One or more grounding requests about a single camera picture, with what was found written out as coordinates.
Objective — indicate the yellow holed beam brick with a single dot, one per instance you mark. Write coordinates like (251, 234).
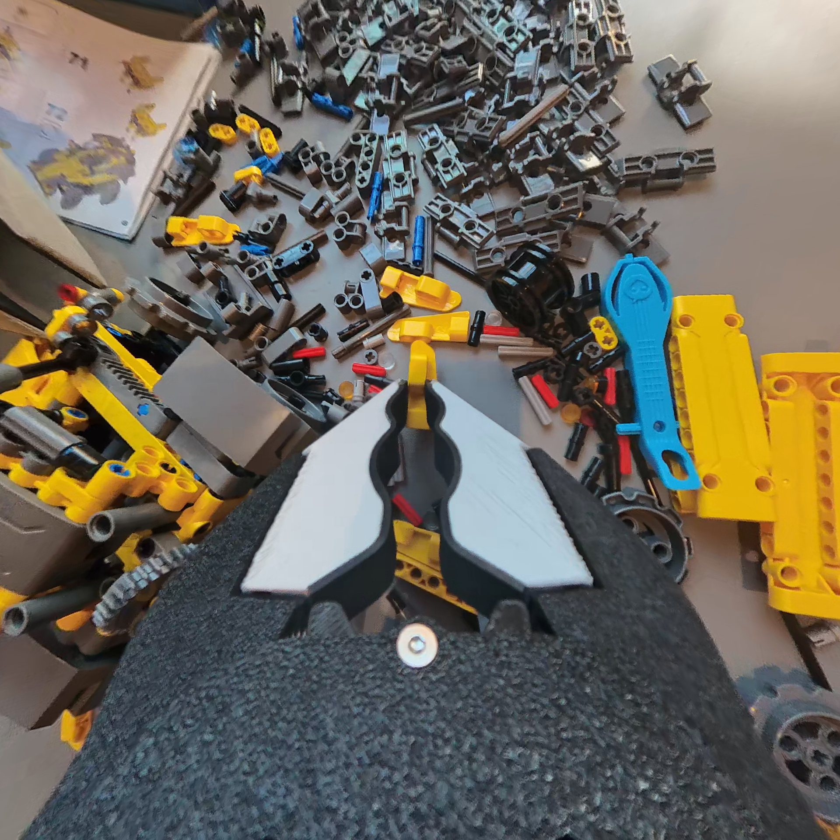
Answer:
(415, 548)

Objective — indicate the blue brick separator tool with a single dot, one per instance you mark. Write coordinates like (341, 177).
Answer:
(640, 341)

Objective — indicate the black wheel tyre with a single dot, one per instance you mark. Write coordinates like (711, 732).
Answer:
(531, 285)

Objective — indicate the pile of grey brick pieces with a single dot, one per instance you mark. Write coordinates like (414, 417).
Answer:
(492, 131)

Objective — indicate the instruction booklet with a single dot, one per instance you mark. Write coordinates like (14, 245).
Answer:
(98, 98)

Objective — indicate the yellow brick vehicle model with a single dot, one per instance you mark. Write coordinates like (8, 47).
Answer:
(216, 407)

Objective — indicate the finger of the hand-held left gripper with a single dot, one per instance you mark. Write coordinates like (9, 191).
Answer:
(39, 216)
(19, 325)

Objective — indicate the black rubber tyre wheel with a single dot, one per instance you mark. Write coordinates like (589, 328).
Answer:
(807, 741)

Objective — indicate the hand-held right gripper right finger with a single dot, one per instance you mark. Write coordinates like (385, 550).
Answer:
(518, 512)

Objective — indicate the dark grey sprocket wheel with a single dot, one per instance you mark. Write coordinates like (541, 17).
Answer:
(646, 535)

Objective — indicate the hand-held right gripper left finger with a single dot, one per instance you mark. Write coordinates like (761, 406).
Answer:
(315, 518)

